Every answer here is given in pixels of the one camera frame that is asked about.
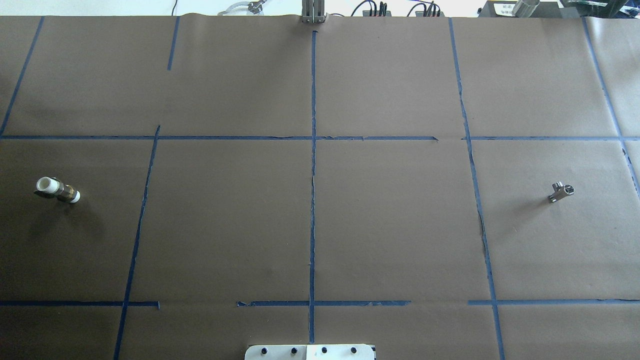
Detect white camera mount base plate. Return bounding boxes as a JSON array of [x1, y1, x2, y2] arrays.
[[244, 343, 377, 360]]

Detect brass PPR valve white ends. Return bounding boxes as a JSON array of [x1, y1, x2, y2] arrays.
[[33, 177, 82, 204]]

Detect brown paper table mat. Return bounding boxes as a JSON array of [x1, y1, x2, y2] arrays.
[[1, 14, 639, 360]]

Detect aluminium profile post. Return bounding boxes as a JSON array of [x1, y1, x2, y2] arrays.
[[301, 0, 327, 24]]

